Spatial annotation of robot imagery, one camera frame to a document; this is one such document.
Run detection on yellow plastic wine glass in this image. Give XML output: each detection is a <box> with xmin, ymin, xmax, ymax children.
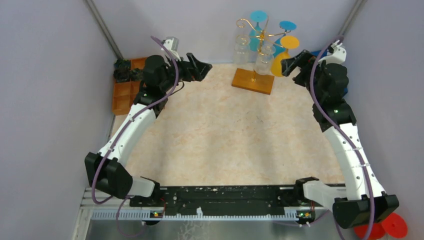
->
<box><xmin>270</xmin><ymin>35</ymin><xmax>300</xmax><ymax>77</ymax></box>

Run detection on clear ribbed wine glass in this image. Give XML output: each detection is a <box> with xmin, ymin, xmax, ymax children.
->
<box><xmin>254</xmin><ymin>44</ymin><xmax>276</xmax><ymax>75</ymax></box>

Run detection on gold wire glass rack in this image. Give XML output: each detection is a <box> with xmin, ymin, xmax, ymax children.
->
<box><xmin>231</xmin><ymin>16</ymin><xmax>284</xmax><ymax>95</ymax></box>

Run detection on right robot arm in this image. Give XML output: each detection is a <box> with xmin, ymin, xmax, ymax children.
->
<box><xmin>280</xmin><ymin>50</ymin><xmax>399</xmax><ymax>229</ymax></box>

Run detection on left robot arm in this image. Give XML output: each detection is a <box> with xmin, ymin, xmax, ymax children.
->
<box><xmin>84</xmin><ymin>52</ymin><xmax>213</xmax><ymax>199</ymax></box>

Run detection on blue plastic wine glass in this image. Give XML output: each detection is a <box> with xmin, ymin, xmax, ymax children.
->
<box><xmin>249</xmin><ymin>10</ymin><xmax>268</xmax><ymax>52</ymax></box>

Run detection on red plastic wine glass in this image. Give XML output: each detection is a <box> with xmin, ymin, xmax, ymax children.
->
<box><xmin>367</xmin><ymin>212</ymin><xmax>409</xmax><ymax>240</ymax></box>

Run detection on black parts in tray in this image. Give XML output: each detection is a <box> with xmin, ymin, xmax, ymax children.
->
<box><xmin>113</xmin><ymin>59</ymin><xmax>143</xmax><ymax>83</ymax></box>

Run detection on orange compartment tray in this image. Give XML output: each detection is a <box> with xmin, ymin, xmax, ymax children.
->
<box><xmin>112</xmin><ymin>57</ymin><xmax>166</xmax><ymax>116</ymax></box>

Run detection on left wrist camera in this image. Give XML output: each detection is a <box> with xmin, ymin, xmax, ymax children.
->
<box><xmin>161</xmin><ymin>36</ymin><xmax>181</xmax><ymax>61</ymax></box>

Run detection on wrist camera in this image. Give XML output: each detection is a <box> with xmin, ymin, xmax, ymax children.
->
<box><xmin>161</xmin><ymin>36</ymin><xmax>181</xmax><ymax>61</ymax></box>
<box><xmin>318</xmin><ymin>40</ymin><xmax>347</xmax><ymax>65</ymax></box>

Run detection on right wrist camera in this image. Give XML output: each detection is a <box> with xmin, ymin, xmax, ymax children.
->
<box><xmin>318</xmin><ymin>40</ymin><xmax>347</xmax><ymax>65</ymax></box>

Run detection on black mounting base rail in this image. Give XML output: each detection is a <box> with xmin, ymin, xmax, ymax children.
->
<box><xmin>129</xmin><ymin>184</ymin><xmax>319</xmax><ymax>217</ymax></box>

